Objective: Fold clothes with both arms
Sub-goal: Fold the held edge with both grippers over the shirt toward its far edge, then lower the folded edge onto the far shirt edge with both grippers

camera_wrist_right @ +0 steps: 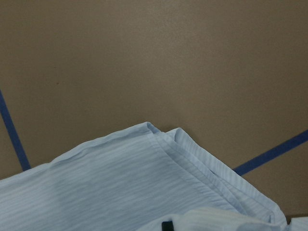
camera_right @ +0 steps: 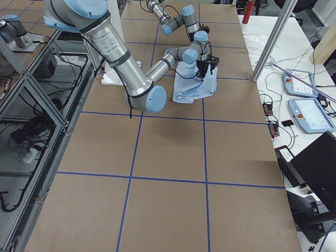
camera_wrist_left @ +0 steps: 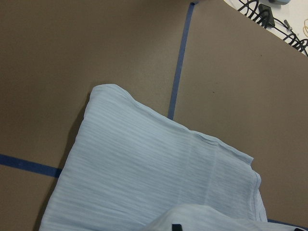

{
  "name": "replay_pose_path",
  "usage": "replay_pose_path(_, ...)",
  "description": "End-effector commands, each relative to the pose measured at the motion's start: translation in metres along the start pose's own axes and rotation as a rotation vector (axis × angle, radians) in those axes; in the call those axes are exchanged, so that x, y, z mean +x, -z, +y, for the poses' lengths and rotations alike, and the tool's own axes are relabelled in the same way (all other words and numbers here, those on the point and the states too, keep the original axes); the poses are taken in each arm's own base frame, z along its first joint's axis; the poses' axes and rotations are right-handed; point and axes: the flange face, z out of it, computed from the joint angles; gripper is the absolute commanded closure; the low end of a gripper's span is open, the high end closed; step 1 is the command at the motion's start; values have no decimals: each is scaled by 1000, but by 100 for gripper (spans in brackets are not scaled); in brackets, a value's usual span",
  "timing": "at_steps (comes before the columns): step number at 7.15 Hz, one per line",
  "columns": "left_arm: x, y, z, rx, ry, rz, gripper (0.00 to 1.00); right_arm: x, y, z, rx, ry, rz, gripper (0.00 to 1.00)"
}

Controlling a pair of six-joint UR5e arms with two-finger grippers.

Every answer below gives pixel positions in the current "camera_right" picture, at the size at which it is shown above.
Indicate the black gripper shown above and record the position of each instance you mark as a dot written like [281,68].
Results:
[202,64]

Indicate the light blue button shirt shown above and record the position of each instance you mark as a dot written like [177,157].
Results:
[189,88]

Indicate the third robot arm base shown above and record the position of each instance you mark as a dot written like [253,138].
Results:
[17,37]

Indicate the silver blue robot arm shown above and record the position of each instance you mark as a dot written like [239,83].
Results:
[92,19]
[186,17]

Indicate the clear plastic bag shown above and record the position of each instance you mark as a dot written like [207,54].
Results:
[255,43]

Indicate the red black electronics board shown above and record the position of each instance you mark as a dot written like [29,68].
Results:
[267,108]
[273,127]

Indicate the red cylinder bottle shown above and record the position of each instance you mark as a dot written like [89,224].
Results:
[248,11]

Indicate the upper blue teach pendant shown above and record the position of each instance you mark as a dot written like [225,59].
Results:
[295,87]

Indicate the blue teach pendant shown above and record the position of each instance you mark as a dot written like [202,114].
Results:
[295,87]
[310,115]

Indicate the small black square pad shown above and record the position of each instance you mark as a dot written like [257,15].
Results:
[287,123]

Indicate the brown paper table cover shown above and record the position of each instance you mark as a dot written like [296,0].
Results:
[194,177]

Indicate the lower blue teach pendant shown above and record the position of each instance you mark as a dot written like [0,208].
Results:
[310,115]

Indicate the black power box with label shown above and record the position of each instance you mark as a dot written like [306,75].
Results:
[284,158]

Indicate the wooden beam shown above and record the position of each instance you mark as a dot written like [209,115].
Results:
[325,11]

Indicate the black monitor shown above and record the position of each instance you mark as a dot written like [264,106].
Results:
[316,165]

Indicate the grey box under rack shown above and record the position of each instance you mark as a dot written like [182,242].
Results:
[47,66]

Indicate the white power strip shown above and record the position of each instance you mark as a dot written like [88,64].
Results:
[32,153]

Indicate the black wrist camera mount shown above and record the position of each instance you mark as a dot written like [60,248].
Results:
[205,28]
[213,62]

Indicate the aluminium frame post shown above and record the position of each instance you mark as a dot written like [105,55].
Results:
[273,38]

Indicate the aluminium frame rack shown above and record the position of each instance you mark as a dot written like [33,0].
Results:
[40,112]

